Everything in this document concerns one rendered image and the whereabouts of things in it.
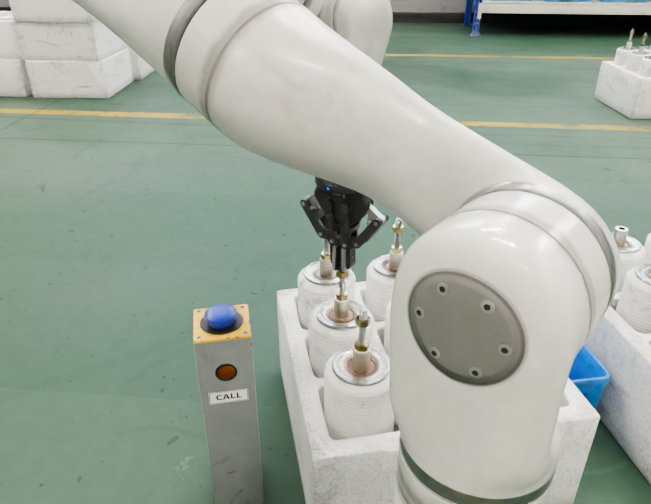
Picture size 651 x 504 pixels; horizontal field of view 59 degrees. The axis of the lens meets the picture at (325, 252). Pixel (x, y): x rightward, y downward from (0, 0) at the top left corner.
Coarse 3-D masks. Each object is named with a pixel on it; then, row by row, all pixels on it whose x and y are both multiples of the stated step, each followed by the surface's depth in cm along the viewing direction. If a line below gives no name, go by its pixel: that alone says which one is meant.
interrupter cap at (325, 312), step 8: (328, 304) 87; (352, 304) 87; (360, 304) 87; (320, 312) 85; (328, 312) 85; (352, 312) 86; (320, 320) 83; (328, 320) 83; (336, 320) 84; (344, 320) 84; (352, 320) 84; (336, 328) 82; (344, 328) 82; (352, 328) 82
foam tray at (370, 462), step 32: (288, 320) 96; (288, 352) 91; (384, 352) 89; (288, 384) 97; (320, 384) 82; (320, 416) 77; (576, 416) 77; (320, 448) 72; (352, 448) 72; (384, 448) 73; (576, 448) 79; (320, 480) 73; (352, 480) 74; (384, 480) 75; (576, 480) 83
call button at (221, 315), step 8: (224, 304) 74; (208, 312) 72; (216, 312) 72; (224, 312) 72; (232, 312) 72; (208, 320) 71; (216, 320) 71; (224, 320) 71; (232, 320) 71; (216, 328) 71
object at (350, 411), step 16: (336, 384) 73; (384, 384) 72; (336, 400) 73; (352, 400) 72; (368, 400) 72; (384, 400) 73; (336, 416) 75; (352, 416) 73; (368, 416) 73; (384, 416) 74; (336, 432) 76; (352, 432) 75; (368, 432) 74; (384, 432) 76
